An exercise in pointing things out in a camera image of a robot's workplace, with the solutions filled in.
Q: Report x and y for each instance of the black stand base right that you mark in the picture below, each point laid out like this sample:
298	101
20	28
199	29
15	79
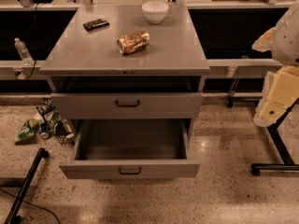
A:
288	163

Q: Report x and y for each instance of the black snack bar packet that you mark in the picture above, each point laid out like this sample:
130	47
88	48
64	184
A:
91	25

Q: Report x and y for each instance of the orange soda can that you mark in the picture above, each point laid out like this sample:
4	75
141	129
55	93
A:
133	42

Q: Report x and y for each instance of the white ceramic bowl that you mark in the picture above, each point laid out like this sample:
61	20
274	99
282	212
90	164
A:
155	12

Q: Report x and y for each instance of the grey open lower drawer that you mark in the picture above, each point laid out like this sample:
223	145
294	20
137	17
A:
131	149

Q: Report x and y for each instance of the green chip bag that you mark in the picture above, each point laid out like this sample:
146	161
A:
28	131

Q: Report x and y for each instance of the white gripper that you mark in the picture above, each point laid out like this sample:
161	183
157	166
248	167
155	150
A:
287	39

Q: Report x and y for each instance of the grey metal drawer cabinet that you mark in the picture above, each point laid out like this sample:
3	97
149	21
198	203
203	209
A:
90	61

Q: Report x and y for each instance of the grey upper closed drawer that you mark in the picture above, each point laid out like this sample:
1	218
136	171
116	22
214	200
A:
127	105

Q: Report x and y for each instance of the clear plastic water bottle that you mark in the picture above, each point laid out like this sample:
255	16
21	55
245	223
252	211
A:
23	52

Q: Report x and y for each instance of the black stand leg left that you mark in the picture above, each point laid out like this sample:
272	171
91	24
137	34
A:
23	183

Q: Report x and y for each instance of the blue soda can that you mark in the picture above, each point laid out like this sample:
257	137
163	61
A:
44	131

